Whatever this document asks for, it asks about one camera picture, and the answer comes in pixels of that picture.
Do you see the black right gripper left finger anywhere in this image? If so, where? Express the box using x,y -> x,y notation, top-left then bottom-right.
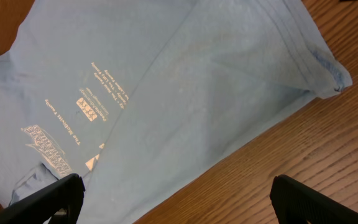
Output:
0,174 -> 85,224

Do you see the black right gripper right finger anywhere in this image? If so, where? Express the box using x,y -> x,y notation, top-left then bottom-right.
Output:
270,175 -> 358,224

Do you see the light blue printed t-shirt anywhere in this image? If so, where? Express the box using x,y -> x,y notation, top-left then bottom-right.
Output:
0,0 -> 352,223

